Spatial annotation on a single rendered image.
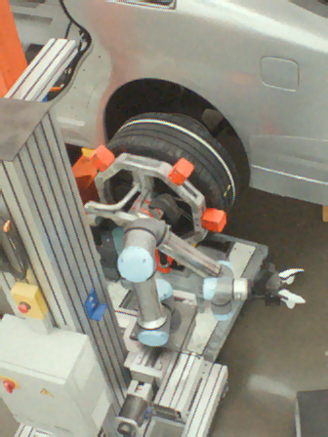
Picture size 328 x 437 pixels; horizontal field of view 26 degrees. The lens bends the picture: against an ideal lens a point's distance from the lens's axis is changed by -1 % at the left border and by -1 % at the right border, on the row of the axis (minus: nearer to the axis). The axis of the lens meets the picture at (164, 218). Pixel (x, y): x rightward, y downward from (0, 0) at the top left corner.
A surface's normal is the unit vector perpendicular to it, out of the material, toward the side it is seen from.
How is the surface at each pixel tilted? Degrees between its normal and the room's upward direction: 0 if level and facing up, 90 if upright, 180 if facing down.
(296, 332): 0
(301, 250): 0
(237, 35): 78
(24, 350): 0
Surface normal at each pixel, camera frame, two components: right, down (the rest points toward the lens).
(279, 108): -0.43, 0.69
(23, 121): -0.13, -0.68
